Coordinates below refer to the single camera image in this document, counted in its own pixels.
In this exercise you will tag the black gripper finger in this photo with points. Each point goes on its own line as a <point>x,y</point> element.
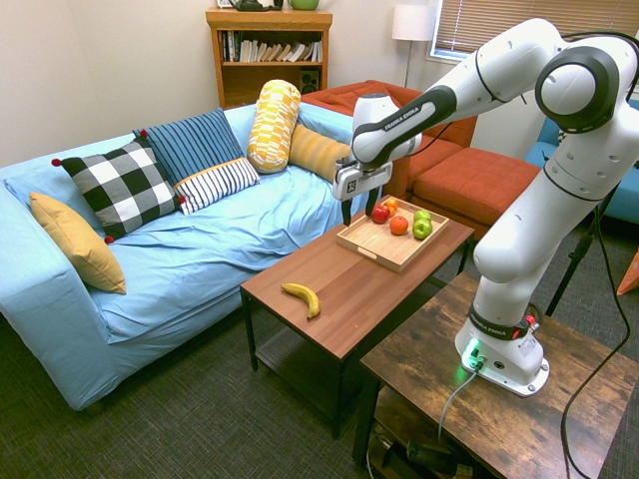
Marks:
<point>373,202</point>
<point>347,213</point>

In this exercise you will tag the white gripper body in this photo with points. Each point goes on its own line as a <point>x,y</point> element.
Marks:
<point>360,178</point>

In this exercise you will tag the yellow banana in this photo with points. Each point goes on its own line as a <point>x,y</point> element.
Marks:
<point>304,294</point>

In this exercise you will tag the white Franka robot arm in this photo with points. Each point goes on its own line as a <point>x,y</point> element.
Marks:
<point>524,239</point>

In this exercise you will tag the wooden serving tray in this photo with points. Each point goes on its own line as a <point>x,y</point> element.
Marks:
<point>379,245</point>

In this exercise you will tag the red apple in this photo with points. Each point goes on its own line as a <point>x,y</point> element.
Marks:
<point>381,214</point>

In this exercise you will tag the small orange fruit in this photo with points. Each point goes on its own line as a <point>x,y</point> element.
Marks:
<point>392,204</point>

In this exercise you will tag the large orange fruit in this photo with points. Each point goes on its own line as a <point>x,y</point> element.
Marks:
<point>399,225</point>

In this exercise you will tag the green apple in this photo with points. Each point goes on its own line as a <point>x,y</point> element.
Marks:
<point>422,216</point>
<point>422,229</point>

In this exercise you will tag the mustard striped lumbar pillow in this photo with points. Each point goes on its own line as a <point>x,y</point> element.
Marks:
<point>314,152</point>

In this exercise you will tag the wood top coffee table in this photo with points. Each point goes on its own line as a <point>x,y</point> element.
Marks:
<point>349,294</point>

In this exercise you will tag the orange sectional sofa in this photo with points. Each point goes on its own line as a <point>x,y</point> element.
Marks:
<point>469,182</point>

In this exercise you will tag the yellow white patterned bolster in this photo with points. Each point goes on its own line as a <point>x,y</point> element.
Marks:
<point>272,127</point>

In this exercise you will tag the black speaker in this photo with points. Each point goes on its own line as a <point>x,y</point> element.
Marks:
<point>309,81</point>

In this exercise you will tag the white navy striped pillow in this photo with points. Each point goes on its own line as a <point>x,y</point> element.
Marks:
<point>217,184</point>

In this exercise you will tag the wooden bookshelf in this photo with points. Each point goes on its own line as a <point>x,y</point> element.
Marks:
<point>269,80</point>

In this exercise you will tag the light blue sofa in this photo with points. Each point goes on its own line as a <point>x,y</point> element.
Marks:
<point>199,259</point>

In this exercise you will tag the row of books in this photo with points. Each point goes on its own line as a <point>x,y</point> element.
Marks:
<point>272,51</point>

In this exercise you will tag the white shade floor lamp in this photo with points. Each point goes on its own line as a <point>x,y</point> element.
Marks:
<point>412,22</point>

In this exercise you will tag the blue striped pillow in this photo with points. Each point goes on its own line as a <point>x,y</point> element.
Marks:
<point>192,142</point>

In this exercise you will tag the green pot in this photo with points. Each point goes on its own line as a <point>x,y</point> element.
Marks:
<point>303,4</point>

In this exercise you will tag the brown window blinds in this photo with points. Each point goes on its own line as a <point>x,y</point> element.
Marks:
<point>469,25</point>

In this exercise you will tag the red emergency stop button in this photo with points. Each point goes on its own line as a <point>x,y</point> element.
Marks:
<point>533,320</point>

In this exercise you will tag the black object on bookshelf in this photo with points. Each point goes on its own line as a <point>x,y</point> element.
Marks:
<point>254,5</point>

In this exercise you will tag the black white checkered pillow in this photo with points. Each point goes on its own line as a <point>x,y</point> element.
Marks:
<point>125,189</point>

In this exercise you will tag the teal sofa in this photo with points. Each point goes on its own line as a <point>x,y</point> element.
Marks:
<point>624,199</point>

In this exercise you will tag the black device under table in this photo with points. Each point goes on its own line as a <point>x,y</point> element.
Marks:
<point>429,455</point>

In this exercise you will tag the rustic brown side table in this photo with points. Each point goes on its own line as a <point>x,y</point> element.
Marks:
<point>499,424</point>

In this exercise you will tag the plain mustard yellow pillow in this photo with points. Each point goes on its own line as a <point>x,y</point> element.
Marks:
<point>80,244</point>

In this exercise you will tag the black camera tripod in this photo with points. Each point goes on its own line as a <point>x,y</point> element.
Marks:
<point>574,264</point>

